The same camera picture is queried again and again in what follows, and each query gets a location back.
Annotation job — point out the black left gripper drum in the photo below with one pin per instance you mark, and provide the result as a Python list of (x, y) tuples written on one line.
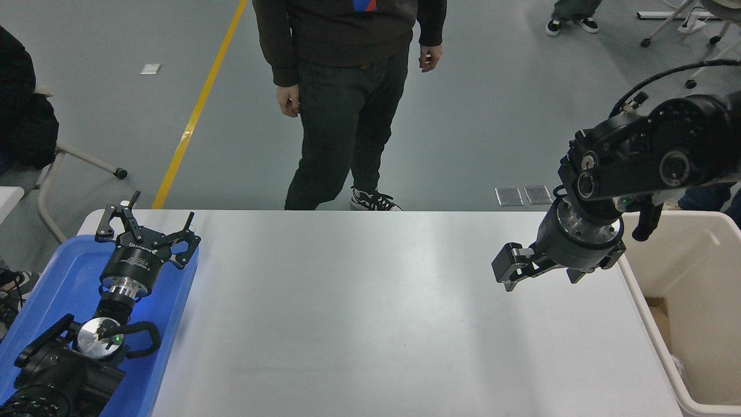
[(134, 262)]

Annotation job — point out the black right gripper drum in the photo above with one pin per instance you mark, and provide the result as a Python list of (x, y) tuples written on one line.
[(564, 252)]

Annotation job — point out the standing person's right hand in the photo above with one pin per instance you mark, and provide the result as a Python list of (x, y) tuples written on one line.
[(288, 101)]

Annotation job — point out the standing person's left hand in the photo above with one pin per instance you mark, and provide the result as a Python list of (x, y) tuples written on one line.
[(431, 58)]

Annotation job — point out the metal floor plate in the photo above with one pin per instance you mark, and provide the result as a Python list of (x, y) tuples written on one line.
[(509, 196), (538, 194)]

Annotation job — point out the blue plastic tray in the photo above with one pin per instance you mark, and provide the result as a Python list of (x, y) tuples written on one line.
[(63, 278)]

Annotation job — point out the white side table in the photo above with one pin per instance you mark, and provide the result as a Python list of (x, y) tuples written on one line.
[(8, 202)]

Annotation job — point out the large pale plastic bin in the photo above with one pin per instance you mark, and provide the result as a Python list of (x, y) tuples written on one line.
[(694, 272)]

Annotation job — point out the person's shoe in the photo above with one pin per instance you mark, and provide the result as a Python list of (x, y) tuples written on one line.
[(17, 289)]

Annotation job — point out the seated person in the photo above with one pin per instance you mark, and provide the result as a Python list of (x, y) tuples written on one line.
[(23, 121)]

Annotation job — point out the white paper sheet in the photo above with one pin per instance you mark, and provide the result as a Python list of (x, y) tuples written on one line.
[(151, 69)]

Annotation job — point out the person in blue jeans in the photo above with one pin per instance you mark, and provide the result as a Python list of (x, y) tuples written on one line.
[(709, 197)]

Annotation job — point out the standing person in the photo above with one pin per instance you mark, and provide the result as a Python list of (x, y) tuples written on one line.
[(341, 87)]

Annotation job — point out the person in faded trousers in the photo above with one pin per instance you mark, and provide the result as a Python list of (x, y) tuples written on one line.
[(573, 17)]

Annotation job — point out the white floor bar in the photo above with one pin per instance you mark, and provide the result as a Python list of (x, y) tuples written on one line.
[(666, 15)]

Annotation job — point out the white power strip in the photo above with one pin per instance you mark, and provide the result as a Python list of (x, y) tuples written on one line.
[(692, 24)]

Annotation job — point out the white wheeled chair base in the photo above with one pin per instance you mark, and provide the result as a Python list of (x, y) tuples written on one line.
[(712, 35)]

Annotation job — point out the grey metal frame chair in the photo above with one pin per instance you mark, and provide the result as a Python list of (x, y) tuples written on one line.
[(75, 156)]

